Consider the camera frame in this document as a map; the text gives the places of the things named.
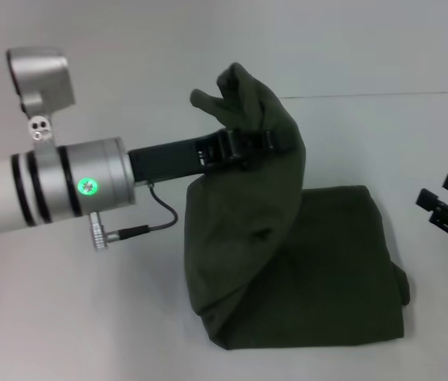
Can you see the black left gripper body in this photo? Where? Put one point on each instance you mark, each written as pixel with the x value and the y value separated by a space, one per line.
pixel 172 160

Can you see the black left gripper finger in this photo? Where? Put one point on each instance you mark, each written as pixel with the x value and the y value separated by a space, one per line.
pixel 247 147

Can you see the dark green FREE t-shirt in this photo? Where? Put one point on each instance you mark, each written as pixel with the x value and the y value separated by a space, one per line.
pixel 287 246

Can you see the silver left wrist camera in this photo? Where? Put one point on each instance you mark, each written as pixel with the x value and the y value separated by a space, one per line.
pixel 43 79

